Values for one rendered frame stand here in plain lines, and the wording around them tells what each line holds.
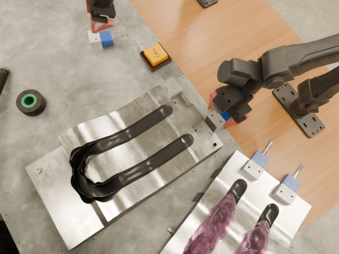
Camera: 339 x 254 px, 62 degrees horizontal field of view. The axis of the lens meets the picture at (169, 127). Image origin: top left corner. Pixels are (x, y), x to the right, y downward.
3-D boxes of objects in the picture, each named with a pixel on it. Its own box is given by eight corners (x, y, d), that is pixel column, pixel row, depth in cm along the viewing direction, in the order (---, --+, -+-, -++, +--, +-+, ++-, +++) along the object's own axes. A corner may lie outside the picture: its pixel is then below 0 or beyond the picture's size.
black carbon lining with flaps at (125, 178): (166, 104, 86) (168, 90, 77) (197, 146, 82) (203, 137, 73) (63, 166, 79) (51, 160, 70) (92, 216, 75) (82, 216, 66)
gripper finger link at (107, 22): (83, 37, 84) (94, 15, 77) (80, 18, 86) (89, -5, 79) (105, 40, 88) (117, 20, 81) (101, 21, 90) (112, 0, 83)
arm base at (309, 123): (323, 132, 84) (339, 120, 86) (280, 81, 89) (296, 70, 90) (308, 139, 92) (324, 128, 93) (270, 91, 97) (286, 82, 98)
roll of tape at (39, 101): (38, 120, 90) (33, 116, 86) (15, 110, 90) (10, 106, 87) (51, 99, 92) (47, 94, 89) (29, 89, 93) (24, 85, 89)
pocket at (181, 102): (181, 95, 89) (183, 89, 85) (191, 108, 87) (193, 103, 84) (170, 102, 88) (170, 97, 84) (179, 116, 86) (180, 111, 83)
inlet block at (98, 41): (127, 33, 101) (125, 23, 96) (130, 45, 100) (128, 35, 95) (91, 40, 100) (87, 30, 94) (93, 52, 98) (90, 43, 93)
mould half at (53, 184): (171, 88, 95) (173, 68, 82) (217, 151, 89) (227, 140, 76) (33, 171, 85) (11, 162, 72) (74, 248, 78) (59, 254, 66)
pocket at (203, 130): (202, 122, 86) (204, 118, 83) (212, 136, 85) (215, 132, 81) (189, 130, 85) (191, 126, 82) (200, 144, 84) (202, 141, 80)
